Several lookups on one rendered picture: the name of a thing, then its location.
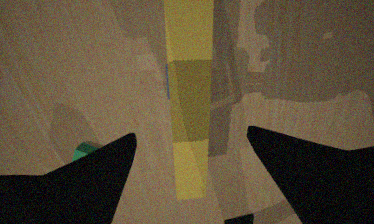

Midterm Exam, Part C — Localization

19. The green rectangular block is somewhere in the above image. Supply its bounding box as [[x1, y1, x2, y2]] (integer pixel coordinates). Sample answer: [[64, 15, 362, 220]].
[[72, 143, 100, 161]]

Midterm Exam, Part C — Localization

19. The yellow bar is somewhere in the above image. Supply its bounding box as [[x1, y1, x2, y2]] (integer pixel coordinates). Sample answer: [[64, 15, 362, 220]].
[[164, 0, 214, 200]]

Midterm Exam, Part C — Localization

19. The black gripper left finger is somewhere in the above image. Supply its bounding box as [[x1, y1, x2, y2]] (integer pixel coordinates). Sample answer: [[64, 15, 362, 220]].
[[0, 133, 137, 224]]

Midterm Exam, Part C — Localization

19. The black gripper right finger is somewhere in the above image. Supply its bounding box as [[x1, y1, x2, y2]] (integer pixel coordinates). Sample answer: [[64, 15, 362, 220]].
[[247, 126, 374, 224]]

